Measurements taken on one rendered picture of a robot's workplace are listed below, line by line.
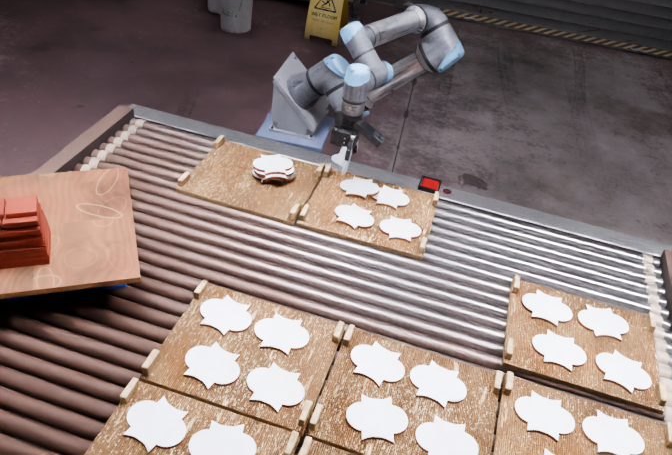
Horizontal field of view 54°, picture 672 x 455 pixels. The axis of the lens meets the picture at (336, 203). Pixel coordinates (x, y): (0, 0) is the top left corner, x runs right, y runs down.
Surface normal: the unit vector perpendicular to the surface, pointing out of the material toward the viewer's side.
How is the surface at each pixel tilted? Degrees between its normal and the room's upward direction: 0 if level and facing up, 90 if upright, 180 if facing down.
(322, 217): 0
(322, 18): 78
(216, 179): 0
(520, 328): 0
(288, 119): 90
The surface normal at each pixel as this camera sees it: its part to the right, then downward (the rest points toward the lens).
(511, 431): 0.12, -0.80
